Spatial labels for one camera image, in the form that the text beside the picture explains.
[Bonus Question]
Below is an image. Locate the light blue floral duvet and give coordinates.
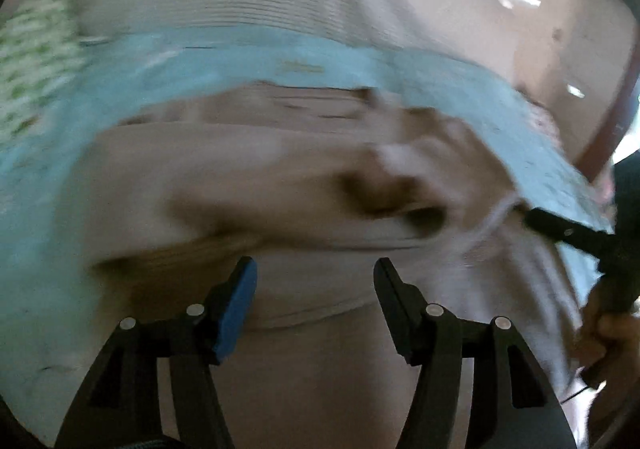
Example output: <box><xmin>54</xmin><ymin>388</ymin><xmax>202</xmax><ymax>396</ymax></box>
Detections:
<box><xmin>1</xmin><ymin>27</ymin><xmax>606</xmax><ymax>443</ymax></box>

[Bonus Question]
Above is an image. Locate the beige knitted sweater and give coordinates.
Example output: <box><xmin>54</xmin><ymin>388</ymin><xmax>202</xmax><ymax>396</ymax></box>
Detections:
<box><xmin>73</xmin><ymin>83</ymin><xmax>578</xmax><ymax>448</ymax></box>

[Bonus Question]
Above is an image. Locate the brown wooden window frame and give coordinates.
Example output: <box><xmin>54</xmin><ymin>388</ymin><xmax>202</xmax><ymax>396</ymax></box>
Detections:
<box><xmin>575</xmin><ymin>33</ymin><xmax>640</xmax><ymax>183</ymax></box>

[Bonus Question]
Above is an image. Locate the person's right hand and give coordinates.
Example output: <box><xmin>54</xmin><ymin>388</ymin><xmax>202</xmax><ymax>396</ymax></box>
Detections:
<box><xmin>574</xmin><ymin>277</ymin><xmax>639</xmax><ymax>389</ymax></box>

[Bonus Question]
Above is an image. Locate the thin black cable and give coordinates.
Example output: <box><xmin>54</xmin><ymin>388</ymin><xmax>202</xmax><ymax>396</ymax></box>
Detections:
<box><xmin>560</xmin><ymin>385</ymin><xmax>594</xmax><ymax>405</ymax></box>

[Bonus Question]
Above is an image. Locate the green white checkered pillow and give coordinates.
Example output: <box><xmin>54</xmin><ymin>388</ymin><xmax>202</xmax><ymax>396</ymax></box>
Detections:
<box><xmin>1</xmin><ymin>0</ymin><xmax>85</xmax><ymax>145</ymax></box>

